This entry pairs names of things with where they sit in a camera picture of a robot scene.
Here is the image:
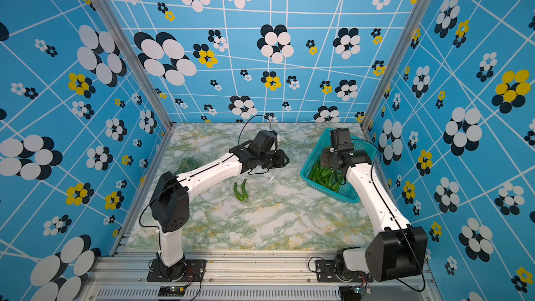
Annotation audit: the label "green peppers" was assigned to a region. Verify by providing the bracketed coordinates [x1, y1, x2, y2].
[175, 156, 201, 175]
[233, 179, 249, 202]
[307, 162, 341, 193]

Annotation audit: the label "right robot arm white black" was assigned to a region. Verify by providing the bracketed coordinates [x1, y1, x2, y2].
[320, 149, 428, 281]

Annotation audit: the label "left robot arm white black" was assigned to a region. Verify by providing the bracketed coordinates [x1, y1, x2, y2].
[149, 146, 289, 281]

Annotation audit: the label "green peppers inside basket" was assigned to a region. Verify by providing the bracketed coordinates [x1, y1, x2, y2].
[307, 162, 341, 193]

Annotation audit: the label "teal plastic basket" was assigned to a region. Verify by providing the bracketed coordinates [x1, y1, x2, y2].
[301, 128, 391, 213]

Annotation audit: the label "circuit board right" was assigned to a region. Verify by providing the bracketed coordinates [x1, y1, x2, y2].
[339, 287, 371, 301]

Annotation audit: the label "green circuit board left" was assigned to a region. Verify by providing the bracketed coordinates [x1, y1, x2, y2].
[158, 286, 188, 298]

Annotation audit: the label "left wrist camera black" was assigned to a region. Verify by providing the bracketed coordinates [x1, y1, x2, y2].
[253, 130, 277, 152]

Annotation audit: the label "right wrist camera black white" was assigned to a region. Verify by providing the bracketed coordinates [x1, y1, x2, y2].
[330, 128, 355, 152]

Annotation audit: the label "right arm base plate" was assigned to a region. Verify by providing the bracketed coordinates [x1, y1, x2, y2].
[313, 258, 373, 284]

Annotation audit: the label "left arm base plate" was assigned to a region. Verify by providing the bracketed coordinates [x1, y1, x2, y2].
[146, 259, 207, 282]

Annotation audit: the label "aluminium corner post left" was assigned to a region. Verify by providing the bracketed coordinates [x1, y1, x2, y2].
[72, 0, 174, 130]

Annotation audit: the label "aluminium corner post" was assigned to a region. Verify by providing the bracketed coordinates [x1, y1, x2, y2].
[362, 0, 432, 134]
[72, 0, 174, 130]

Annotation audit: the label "aluminium corner post right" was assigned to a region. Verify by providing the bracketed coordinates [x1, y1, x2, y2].
[362, 0, 432, 134]

